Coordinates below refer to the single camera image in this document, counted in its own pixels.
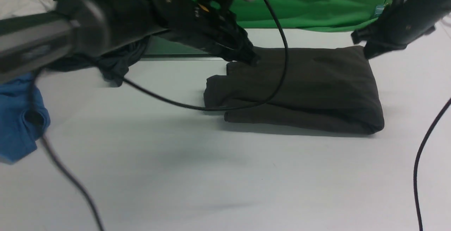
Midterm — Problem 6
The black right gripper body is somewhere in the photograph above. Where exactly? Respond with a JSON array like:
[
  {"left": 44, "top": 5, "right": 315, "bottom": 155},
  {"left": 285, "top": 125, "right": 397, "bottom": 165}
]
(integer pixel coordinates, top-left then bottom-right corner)
[{"left": 351, "top": 22, "right": 407, "bottom": 59}]

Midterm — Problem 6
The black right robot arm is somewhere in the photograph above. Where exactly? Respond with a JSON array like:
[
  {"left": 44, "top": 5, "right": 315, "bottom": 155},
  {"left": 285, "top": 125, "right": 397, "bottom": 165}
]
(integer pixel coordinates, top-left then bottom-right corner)
[{"left": 351, "top": 0, "right": 451, "bottom": 59}]

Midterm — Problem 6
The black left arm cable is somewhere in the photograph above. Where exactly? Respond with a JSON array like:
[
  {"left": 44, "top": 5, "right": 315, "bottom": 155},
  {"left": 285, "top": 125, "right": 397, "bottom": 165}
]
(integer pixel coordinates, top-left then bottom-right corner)
[{"left": 30, "top": 0, "right": 290, "bottom": 231}]

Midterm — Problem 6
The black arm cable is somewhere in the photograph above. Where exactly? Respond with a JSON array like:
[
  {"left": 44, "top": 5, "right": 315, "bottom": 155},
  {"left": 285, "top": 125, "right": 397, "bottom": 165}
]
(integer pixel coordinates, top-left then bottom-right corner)
[
  {"left": 413, "top": 97, "right": 451, "bottom": 231},
  {"left": 30, "top": 0, "right": 290, "bottom": 231}
]

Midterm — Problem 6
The white crumpled garment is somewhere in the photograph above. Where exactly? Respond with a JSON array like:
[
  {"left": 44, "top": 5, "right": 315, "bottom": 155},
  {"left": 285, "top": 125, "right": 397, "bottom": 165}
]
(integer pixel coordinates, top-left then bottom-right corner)
[{"left": 0, "top": 0, "right": 57, "bottom": 20}]

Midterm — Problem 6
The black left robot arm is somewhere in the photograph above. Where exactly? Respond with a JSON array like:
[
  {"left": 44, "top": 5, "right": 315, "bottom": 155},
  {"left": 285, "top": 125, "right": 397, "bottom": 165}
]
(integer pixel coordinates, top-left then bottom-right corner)
[{"left": 0, "top": 0, "right": 257, "bottom": 83}]

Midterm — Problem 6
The blue t-shirt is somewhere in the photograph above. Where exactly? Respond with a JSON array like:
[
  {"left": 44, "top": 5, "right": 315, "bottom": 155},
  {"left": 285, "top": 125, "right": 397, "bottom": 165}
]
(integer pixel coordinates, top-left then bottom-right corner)
[{"left": 0, "top": 73, "right": 51, "bottom": 164}]

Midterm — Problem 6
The gray long-sleeve top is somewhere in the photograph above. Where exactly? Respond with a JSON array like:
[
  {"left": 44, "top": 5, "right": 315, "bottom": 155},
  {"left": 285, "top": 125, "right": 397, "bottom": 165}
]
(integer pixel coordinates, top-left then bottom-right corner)
[{"left": 203, "top": 45, "right": 385, "bottom": 135}]

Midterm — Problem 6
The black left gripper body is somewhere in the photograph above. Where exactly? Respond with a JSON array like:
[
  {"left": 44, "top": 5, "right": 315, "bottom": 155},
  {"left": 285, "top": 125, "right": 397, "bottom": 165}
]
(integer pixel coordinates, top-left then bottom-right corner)
[{"left": 192, "top": 9, "right": 260, "bottom": 66}]

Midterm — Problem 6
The green backdrop cloth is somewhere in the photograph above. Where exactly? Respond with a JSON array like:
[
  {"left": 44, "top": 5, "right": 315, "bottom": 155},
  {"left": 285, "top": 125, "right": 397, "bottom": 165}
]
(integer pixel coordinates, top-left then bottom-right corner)
[{"left": 0, "top": 0, "right": 391, "bottom": 33}]

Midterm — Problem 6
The dark gray crumpled garment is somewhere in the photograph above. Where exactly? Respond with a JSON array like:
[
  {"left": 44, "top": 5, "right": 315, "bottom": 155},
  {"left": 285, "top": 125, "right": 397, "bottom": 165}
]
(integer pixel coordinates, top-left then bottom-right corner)
[{"left": 46, "top": 36, "right": 151, "bottom": 87}]

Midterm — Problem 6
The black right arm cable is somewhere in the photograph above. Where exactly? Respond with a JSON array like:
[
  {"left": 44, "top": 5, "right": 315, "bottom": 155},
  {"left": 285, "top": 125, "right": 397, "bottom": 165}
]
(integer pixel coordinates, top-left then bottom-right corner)
[{"left": 413, "top": 97, "right": 451, "bottom": 231}]

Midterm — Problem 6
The blue binder clip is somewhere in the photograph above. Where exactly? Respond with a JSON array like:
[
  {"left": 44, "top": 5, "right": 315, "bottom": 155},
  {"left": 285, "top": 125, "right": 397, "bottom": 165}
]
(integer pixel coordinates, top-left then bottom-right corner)
[{"left": 373, "top": 4, "right": 385, "bottom": 18}]

